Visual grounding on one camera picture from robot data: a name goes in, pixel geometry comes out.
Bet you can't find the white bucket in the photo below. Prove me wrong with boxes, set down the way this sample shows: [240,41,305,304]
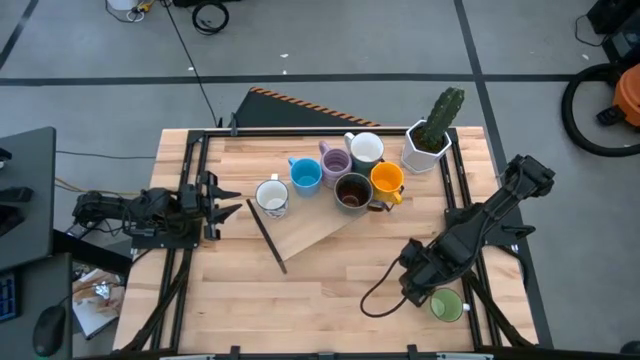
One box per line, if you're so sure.
[104,0,157,24]

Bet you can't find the black mat orange striped edge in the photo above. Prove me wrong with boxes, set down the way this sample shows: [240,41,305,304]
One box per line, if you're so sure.
[233,86,382,129]

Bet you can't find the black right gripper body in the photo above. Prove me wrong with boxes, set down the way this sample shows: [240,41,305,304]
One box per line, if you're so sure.
[398,238,444,308]

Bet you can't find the black desk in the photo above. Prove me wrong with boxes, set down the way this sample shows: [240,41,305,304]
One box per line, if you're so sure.
[0,126,74,360]

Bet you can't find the green cactus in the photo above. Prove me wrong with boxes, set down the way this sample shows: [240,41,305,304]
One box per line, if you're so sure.
[424,87,466,151]

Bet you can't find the black vacuum hose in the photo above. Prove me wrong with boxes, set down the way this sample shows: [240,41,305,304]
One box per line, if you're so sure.
[560,62,640,159]

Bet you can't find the white hexagonal plant pot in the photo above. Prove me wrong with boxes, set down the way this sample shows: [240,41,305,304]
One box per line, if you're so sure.
[399,118,454,175]

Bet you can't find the orange vacuum cleaner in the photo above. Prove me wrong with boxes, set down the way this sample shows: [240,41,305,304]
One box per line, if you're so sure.
[597,63,640,129]

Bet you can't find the black corrugated cable hose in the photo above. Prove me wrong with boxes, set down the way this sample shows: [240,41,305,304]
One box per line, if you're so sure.
[122,249,194,352]
[459,272,534,349]

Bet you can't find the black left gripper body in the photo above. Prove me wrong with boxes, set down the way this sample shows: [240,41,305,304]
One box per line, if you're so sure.
[180,170,221,242]

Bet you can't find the black equipment case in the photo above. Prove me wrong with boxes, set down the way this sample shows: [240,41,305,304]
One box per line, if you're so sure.
[574,0,640,64]

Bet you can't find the teal mug white interior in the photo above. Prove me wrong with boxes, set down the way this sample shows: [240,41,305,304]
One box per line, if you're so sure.
[343,131,386,174]

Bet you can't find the black computer mouse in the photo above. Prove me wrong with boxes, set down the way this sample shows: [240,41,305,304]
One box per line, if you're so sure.
[31,304,68,358]

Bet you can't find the black keyboard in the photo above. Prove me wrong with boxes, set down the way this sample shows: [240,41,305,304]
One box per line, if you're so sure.
[0,269,22,322]

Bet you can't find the yellow faceted mug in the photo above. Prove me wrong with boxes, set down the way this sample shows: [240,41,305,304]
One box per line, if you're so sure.
[369,161,407,207]

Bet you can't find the purple ribbed mug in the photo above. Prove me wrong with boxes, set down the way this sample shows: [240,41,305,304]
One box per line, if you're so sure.
[318,139,354,190]

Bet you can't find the black power adapter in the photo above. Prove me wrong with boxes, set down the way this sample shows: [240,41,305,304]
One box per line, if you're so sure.
[64,219,101,240]

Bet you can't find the wooden shelf riser black legs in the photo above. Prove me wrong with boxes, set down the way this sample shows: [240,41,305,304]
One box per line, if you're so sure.
[245,149,405,275]

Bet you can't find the crumpled paper pile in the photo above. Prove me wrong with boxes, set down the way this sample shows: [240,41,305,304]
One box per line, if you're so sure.
[71,267,126,341]

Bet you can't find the black metal table frame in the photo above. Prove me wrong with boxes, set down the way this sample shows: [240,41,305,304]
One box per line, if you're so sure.
[119,127,539,360]

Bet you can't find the coiled black cable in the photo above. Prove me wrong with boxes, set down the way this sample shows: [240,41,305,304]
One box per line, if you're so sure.
[191,1,231,36]

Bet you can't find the long black floor cable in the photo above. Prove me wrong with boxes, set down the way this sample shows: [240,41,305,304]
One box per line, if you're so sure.
[160,0,224,127]

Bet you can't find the dark teal brown glazed mug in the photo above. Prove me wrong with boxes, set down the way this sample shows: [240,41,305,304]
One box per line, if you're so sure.
[333,172,389,214]

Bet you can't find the pale green mug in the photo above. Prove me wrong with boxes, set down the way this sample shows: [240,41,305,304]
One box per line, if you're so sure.
[427,287,472,324]

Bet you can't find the white mug blue floral print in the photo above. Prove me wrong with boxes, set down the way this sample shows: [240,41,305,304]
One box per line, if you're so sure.
[254,173,291,220]

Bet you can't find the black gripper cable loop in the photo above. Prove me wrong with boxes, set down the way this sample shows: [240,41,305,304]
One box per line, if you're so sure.
[359,256,417,319]

